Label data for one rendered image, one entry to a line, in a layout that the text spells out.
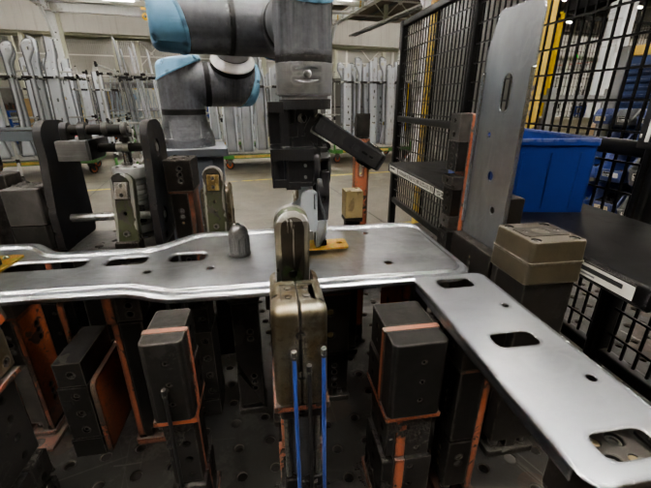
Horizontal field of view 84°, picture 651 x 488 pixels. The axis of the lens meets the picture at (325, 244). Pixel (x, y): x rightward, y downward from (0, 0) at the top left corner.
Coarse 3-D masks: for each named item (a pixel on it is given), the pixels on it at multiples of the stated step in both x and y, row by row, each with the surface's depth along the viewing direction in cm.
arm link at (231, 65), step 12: (216, 60) 94; (228, 60) 93; (240, 60) 94; (252, 60) 98; (216, 72) 95; (228, 72) 94; (240, 72) 95; (252, 72) 98; (216, 84) 97; (228, 84) 97; (240, 84) 98; (252, 84) 100; (216, 96) 99; (228, 96) 100; (240, 96) 101; (252, 96) 102
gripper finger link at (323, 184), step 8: (328, 176) 50; (320, 184) 50; (328, 184) 50; (320, 192) 50; (328, 192) 50; (320, 200) 51; (328, 200) 51; (320, 208) 52; (328, 208) 51; (320, 216) 52
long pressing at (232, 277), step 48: (192, 240) 61; (384, 240) 61; (432, 240) 62; (0, 288) 46; (48, 288) 46; (96, 288) 46; (144, 288) 46; (192, 288) 46; (240, 288) 46; (336, 288) 47
